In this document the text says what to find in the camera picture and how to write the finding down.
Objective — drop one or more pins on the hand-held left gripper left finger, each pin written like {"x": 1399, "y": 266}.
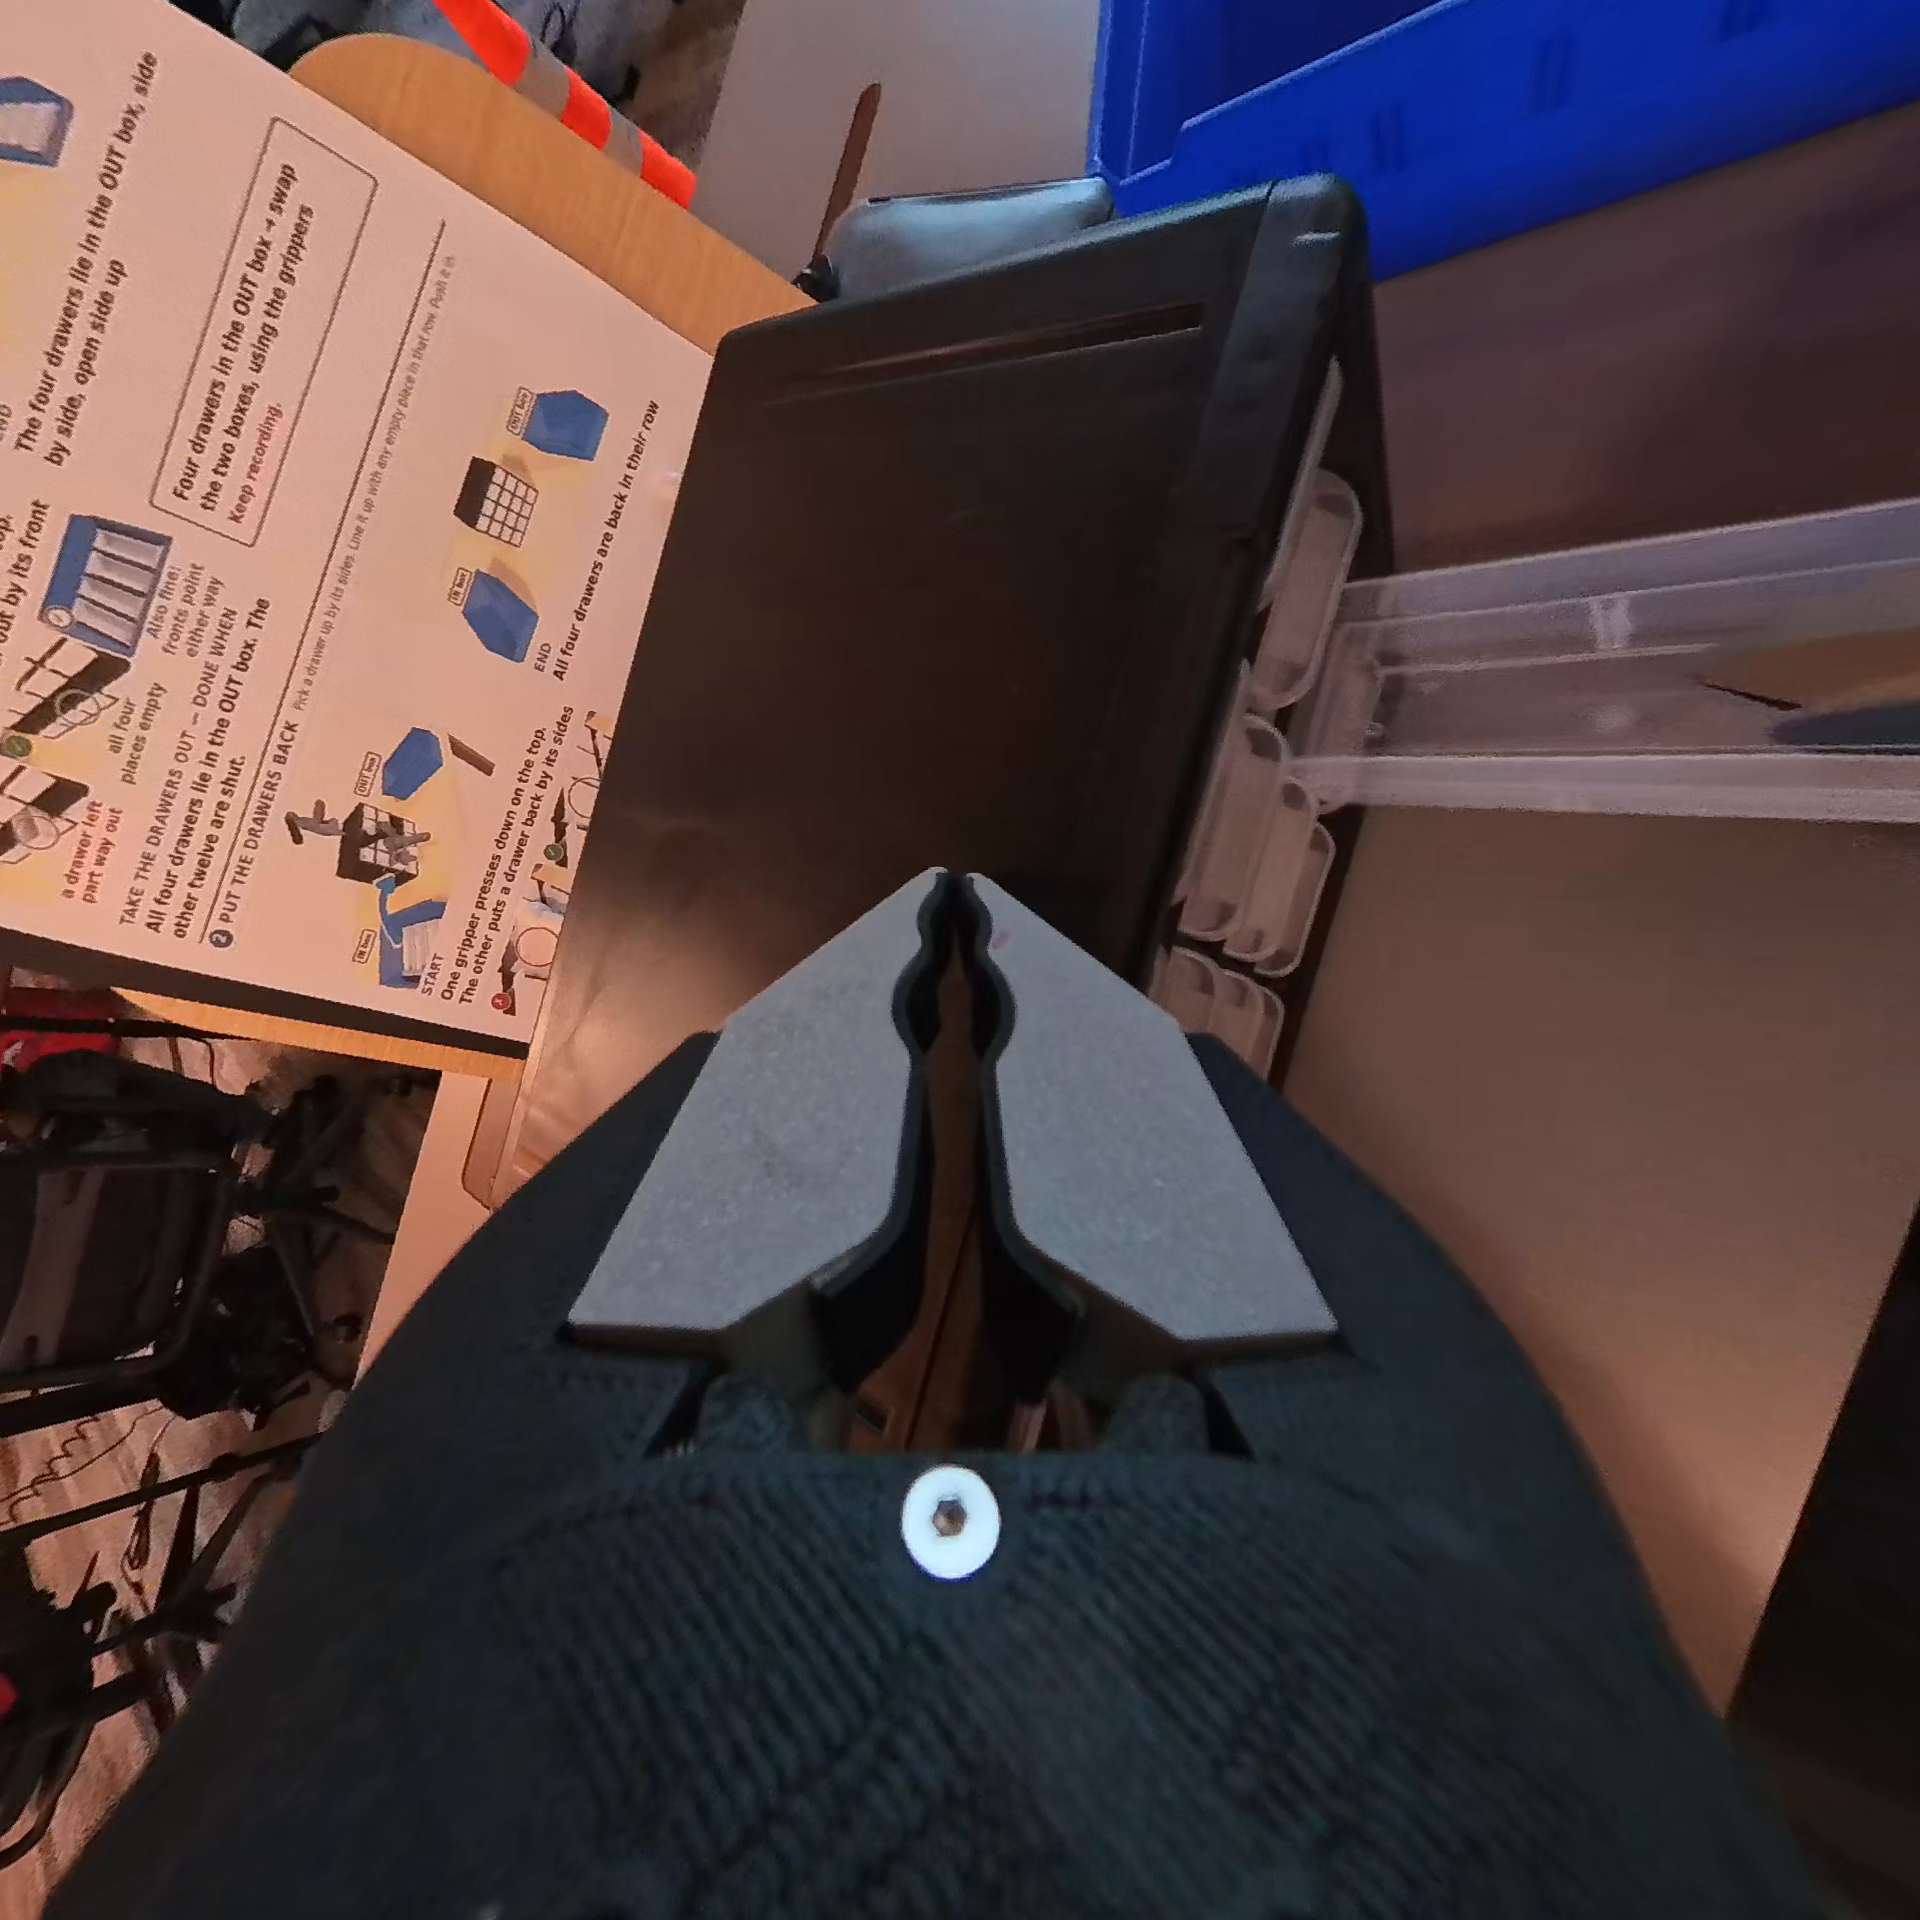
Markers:
{"x": 779, "y": 1171}

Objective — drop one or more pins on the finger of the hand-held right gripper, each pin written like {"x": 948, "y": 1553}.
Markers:
{"x": 1830, "y": 675}

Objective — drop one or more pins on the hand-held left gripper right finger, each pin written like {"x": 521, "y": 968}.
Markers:
{"x": 1126, "y": 1171}

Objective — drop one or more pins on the clear plastic drawer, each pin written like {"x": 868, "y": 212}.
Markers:
{"x": 1576, "y": 661}

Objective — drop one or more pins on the rows of clear drawers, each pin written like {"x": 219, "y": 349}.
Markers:
{"x": 1298, "y": 885}

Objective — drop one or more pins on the black drawer cabinet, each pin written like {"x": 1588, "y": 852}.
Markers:
{"x": 931, "y": 598}

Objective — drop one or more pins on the black metal stands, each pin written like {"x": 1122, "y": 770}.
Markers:
{"x": 136, "y": 1275}

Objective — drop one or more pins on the blue plastic bin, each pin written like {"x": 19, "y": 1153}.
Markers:
{"x": 1500, "y": 106}

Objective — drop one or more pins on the printed instruction sheet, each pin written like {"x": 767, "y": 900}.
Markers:
{"x": 300, "y": 524}

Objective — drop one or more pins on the wooden board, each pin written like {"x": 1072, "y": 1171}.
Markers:
{"x": 600, "y": 240}

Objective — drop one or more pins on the grey padded seat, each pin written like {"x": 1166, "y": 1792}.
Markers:
{"x": 975, "y": 233}

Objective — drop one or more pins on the brown wooden stick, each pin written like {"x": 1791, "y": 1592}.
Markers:
{"x": 849, "y": 180}

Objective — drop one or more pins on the orange grey striped item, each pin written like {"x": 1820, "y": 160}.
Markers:
{"x": 600, "y": 89}

